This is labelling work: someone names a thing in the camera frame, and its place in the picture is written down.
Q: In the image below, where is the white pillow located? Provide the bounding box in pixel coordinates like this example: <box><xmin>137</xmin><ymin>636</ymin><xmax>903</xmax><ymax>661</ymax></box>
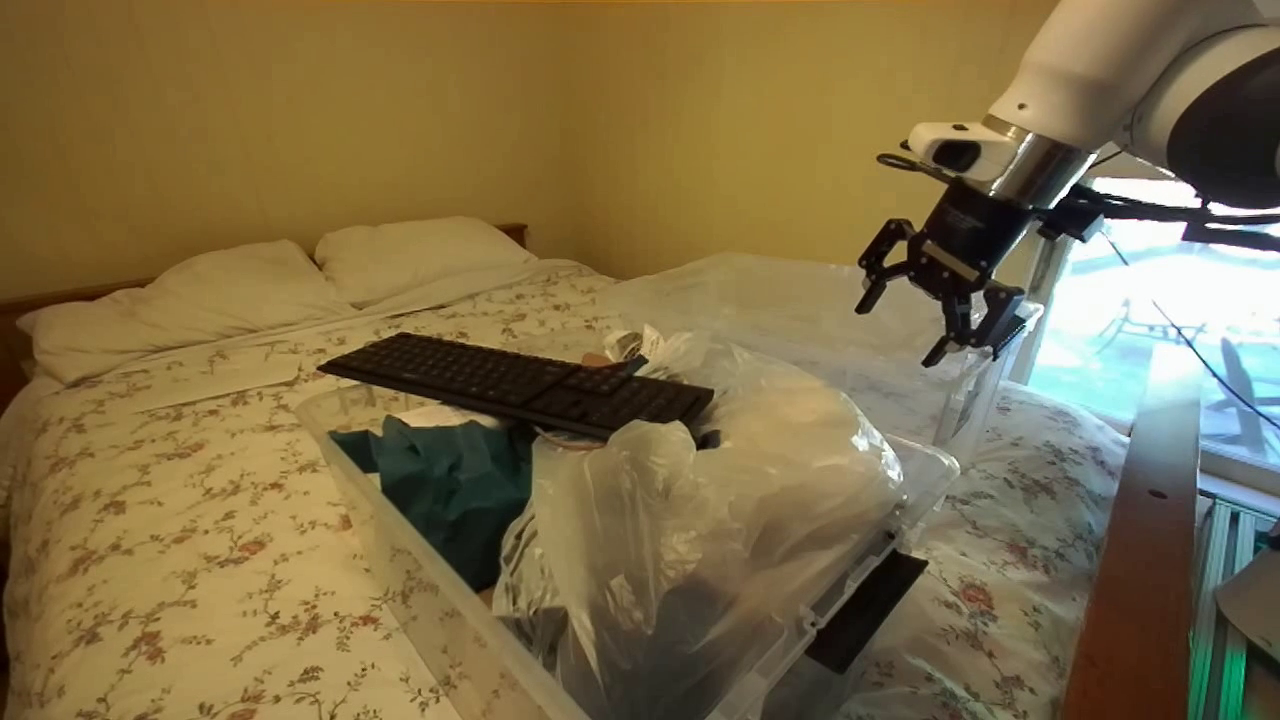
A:
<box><xmin>309</xmin><ymin>214</ymin><xmax>544</xmax><ymax>311</ymax></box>
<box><xmin>16</xmin><ymin>238</ymin><xmax>359</xmax><ymax>387</ymax></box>

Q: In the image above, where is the bed with floral bedspread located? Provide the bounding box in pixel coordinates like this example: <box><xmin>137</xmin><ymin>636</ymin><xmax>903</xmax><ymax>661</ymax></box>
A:
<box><xmin>0</xmin><ymin>251</ymin><xmax>1137</xmax><ymax>720</ymax></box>

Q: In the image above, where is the clear crate filled with items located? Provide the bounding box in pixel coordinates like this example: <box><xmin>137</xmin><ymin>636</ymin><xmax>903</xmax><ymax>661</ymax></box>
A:
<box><xmin>291</xmin><ymin>380</ymin><xmax>967</xmax><ymax>720</ymax></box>

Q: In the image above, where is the black computer keyboard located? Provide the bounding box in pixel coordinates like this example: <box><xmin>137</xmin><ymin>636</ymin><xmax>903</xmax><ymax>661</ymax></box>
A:
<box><xmin>316</xmin><ymin>327</ymin><xmax>719</xmax><ymax>443</ymax></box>

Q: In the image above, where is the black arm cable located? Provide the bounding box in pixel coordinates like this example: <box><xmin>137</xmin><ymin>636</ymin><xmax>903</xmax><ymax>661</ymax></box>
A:
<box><xmin>1044</xmin><ymin>179</ymin><xmax>1280</xmax><ymax>257</ymax></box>

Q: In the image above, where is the silver box with green light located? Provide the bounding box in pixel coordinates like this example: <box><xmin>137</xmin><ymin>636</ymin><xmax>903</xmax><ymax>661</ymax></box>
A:
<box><xmin>1192</xmin><ymin>463</ymin><xmax>1280</xmax><ymax>720</ymax></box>

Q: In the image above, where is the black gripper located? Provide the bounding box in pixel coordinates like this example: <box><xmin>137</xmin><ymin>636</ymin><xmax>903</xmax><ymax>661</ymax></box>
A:
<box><xmin>852</xmin><ymin>176</ymin><xmax>1041</xmax><ymax>373</ymax></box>

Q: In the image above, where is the brown wooden footboard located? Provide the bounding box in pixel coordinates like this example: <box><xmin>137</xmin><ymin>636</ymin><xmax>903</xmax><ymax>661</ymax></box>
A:
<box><xmin>1062</xmin><ymin>380</ymin><xmax>1208</xmax><ymax>720</ymax></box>

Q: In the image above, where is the wrist mounted camera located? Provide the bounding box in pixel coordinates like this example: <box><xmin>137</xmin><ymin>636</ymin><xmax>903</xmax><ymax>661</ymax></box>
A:
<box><xmin>878</xmin><ymin>116</ymin><xmax>1019</xmax><ymax>186</ymax></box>

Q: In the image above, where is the clear crumpled plastic bag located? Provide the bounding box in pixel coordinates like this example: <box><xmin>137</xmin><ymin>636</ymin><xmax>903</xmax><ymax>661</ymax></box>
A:
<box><xmin>490</xmin><ymin>326</ymin><xmax>911</xmax><ymax>720</ymax></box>

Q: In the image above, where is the teal cloth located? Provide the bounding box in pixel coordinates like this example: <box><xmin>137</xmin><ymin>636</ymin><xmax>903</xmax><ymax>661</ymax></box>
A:
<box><xmin>330</xmin><ymin>411</ymin><xmax>541</xmax><ymax>592</ymax></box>

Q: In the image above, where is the black latch of filled crate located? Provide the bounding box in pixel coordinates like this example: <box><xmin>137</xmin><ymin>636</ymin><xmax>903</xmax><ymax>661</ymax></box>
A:
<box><xmin>806</xmin><ymin>546</ymin><xmax>933</xmax><ymax>679</ymax></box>

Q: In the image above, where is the bright window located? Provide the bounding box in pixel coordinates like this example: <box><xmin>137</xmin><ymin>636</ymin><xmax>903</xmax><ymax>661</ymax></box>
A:
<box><xmin>1034</xmin><ymin>155</ymin><xmax>1280</xmax><ymax>471</ymax></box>

